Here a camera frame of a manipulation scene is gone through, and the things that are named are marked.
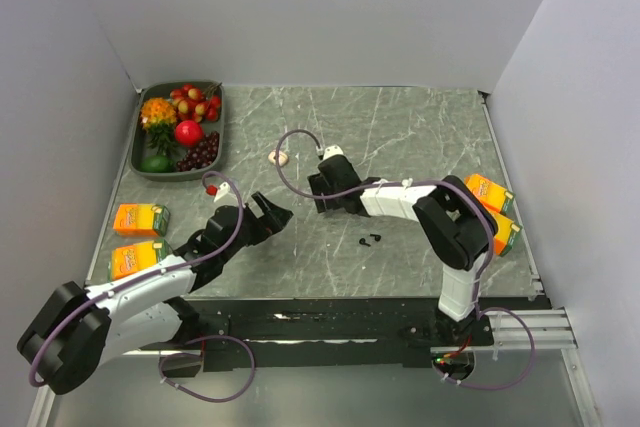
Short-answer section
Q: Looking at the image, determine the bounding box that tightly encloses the green avocado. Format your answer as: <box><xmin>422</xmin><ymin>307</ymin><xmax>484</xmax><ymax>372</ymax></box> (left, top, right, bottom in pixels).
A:
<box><xmin>139</xmin><ymin>155</ymin><xmax>174</xmax><ymax>173</ymax></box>

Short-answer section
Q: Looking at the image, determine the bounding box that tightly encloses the red cherry bunch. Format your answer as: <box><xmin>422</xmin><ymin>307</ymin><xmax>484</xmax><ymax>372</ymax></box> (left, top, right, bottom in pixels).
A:
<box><xmin>169</xmin><ymin>83</ymin><xmax>222</xmax><ymax>123</ymax></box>

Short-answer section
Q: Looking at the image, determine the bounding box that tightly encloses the orange juice box upper right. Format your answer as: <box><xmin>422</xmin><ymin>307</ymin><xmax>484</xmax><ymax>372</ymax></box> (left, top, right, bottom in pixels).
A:
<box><xmin>464</xmin><ymin>173</ymin><xmax>515</xmax><ymax>215</ymax></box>

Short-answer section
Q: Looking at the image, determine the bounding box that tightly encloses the aluminium frame rail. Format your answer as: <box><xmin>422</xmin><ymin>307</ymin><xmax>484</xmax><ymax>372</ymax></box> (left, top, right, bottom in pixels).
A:
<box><xmin>488</xmin><ymin>309</ymin><xmax>577</xmax><ymax>350</ymax></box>

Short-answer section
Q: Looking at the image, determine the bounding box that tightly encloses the red apple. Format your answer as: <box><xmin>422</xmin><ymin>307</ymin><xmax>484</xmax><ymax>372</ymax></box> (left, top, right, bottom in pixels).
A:
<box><xmin>174</xmin><ymin>120</ymin><xmax>204</xmax><ymax>148</ymax></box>

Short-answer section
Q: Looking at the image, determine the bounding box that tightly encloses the orange juice box lower left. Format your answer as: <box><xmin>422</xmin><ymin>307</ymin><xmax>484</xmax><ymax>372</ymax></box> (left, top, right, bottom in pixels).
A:
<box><xmin>109</xmin><ymin>239</ymin><xmax>172</xmax><ymax>281</ymax></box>

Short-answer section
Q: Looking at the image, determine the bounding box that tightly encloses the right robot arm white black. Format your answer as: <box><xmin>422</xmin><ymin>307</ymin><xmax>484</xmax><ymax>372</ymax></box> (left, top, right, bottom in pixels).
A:
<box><xmin>308</xmin><ymin>146</ymin><xmax>498</xmax><ymax>346</ymax></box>

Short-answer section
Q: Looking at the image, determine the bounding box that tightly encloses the orange juice box upper left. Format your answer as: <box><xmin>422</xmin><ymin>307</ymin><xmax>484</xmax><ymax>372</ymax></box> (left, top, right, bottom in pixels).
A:
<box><xmin>113</xmin><ymin>203</ymin><xmax>171</xmax><ymax>237</ymax></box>

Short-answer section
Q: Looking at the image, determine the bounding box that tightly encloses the orange juice box lower right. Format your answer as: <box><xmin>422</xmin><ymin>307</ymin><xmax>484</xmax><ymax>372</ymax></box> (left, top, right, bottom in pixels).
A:
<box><xmin>489</xmin><ymin>211</ymin><xmax>521</xmax><ymax>257</ymax></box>

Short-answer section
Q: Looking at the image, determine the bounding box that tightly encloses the orange juice box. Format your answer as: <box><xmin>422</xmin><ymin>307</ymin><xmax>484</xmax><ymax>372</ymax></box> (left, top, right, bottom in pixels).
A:
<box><xmin>464</xmin><ymin>173</ymin><xmax>515</xmax><ymax>215</ymax></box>
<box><xmin>489</xmin><ymin>211</ymin><xmax>521</xmax><ymax>257</ymax></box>
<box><xmin>109</xmin><ymin>239</ymin><xmax>172</xmax><ymax>281</ymax></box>
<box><xmin>113</xmin><ymin>203</ymin><xmax>171</xmax><ymax>237</ymax></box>

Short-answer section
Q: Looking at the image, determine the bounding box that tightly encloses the dark grape bunch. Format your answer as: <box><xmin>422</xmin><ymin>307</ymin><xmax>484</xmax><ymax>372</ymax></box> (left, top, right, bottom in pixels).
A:
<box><xmin>176</xmin><ymin>131</ymin><xmax>220</xmax><ymax>172</ymax></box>

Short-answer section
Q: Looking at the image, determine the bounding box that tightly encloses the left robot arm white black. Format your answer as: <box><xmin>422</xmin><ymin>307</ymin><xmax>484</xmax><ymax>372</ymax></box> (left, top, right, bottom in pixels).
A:
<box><xmin>17</xmin><ymin>191</ymin><xmax>293</xmax><ymax>395</ymax></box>

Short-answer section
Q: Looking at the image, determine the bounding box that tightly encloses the dark grey fruit tray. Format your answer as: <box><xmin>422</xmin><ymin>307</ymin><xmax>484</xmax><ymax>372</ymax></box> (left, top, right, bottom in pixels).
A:
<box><xmin>129</xmin><ymin>80</ymin><xmax>225</xmax><ymax>182</ymax></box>

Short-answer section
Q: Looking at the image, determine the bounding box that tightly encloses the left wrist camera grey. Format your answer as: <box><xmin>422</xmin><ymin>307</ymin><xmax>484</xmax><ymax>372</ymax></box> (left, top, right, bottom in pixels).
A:
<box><xmin>205</xmin><ymin>182</ymin><xmax>237</xmax><ymax>206</ymax></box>

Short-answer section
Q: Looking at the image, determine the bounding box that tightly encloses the beige earbud charging case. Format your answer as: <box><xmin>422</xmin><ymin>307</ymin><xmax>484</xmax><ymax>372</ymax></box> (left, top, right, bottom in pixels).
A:
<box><xmin>268</xmin><ymin>150</ymin><xmax>289</xmax><ymax>167</ymax></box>

